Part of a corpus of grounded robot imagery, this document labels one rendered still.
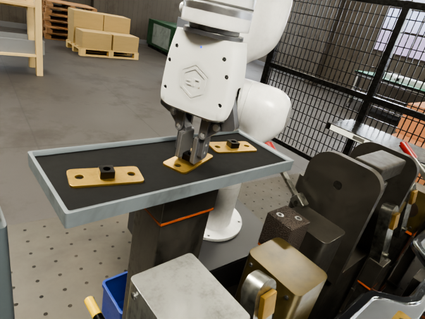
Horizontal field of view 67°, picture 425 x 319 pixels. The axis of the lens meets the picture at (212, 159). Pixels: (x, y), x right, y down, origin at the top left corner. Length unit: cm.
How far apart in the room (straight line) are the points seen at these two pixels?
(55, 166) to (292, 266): 33
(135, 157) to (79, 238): 60
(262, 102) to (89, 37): 652
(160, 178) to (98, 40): 684
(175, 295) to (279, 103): 51
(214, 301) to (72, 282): 61
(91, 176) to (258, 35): 50
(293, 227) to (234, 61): 26
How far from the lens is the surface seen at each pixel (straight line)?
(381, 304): 62
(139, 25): 1014
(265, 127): 73
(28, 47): 529
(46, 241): 102
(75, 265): 95
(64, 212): 34
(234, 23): 39
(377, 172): 57
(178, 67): 42
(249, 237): 95
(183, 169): 44
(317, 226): 57
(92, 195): 37
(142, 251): 53
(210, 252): 87
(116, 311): 74
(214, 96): 40
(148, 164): 44
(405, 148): 101
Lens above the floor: 137
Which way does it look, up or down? 25 degrees down
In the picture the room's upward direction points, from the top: 13 degrees clockwise
